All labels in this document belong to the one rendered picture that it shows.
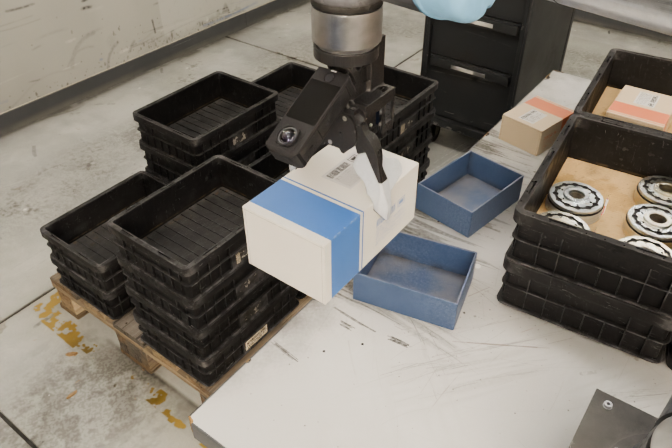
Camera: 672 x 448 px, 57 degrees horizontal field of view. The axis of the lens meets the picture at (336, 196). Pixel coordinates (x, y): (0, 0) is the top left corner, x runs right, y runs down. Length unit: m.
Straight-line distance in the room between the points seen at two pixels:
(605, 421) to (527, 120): 0.90
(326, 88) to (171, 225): 1.15
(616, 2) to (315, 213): 0.37
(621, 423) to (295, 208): 0.56
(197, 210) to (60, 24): 1.88
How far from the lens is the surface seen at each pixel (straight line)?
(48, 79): 3.51
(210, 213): 1.78
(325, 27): 0.64
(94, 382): 2.09
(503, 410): 1.09
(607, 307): 1.15
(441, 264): 1.27
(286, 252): 0.71
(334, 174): 0.77
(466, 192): 1.49
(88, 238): 2.15
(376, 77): 0.72
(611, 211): 1.31
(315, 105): 0.66
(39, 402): 2.10
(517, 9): 2.57
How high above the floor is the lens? 1.57
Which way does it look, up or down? 37 degrees down
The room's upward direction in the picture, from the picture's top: straight up
